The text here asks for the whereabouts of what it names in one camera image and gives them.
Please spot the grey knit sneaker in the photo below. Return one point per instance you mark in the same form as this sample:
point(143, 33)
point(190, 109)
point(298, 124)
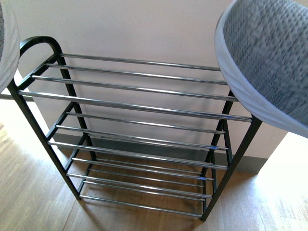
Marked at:
point(9, 44)
point(262, 50)

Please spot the black metal shoe rack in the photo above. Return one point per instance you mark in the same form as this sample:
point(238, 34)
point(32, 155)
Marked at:
point(134, 133)

